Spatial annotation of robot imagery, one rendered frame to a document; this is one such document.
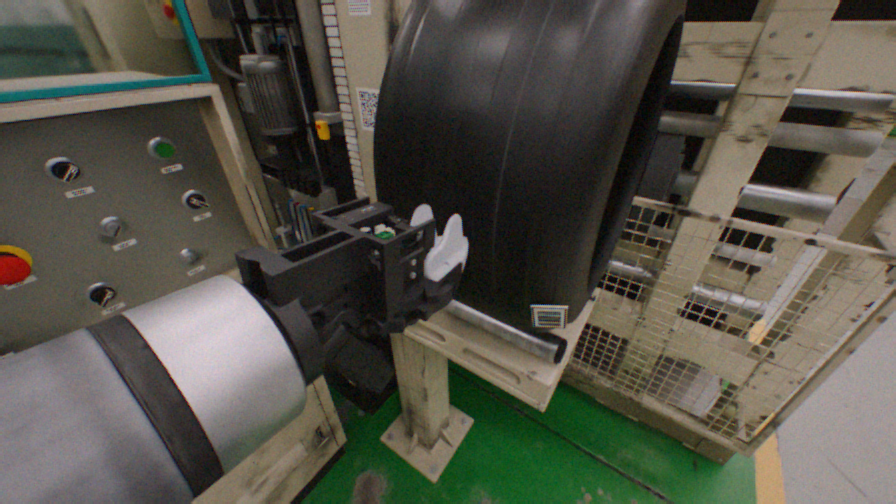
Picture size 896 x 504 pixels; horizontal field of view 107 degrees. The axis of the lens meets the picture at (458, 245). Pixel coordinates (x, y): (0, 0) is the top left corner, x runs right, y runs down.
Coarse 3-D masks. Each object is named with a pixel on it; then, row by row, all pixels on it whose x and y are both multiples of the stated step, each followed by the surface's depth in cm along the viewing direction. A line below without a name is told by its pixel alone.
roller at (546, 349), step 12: (456, 312) 62; (468, 312) 61; (480, 312) 60; (480, 324) 60; (492, 324) 58; (504, 324) 57; (504, 336) 57; (516, 336) 56; (528, 336) 55; (540, 336) 55; (552, 336) 54; (528, 348) 55; (540, 348) 54; (552, 348) 53; (564, 348) 53; (552, 360) 54
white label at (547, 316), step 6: (534, 306) 37; (540, 306) 37; (546, 306) 37; (552, 306) 37; (558, 306) 37; (564, 306) 36; (534, 312) 38; (540, 312) 38; (546, 312) 38; (552, 312) 38; (558, 312) 37; (564, 312) 37; (534, 318) 40; (540, 318) 40; (546, 318) 39; (552, 318) 39; (558, 318) 39; (564, 318) 39; (534, 324) 41; (540, 324) 41; (546, 324) 41; (552, 324) 40; (558, 324) 40; (564, 324) 40
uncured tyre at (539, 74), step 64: (448, 0) 34; (512, 0) 30; (576, 0) 28; (640, 0) 28; (448, 64) 32; (512, 64) 29; (576, 64) 27; (640, 64) 29; (384, 128) 37; (448, 128) 32; (512, 128) 29; (576, 128) 28; (640, 128) 64; (384, 192) 40; (448, 192) 34; (512, 192) 30; (576, 192) 30; (512, 256) 33; (576, 256) 34; (512, 320) 43
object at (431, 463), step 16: (400, 416) 136; (464, 416) 136; (400, 432) 130; (448, 432) 130; (464, 432) 130; (400, 448) 126; (416, 448) 126; (448, 448) 126; (416, 464) 121; (432, 464) 121; (432, 480) 117
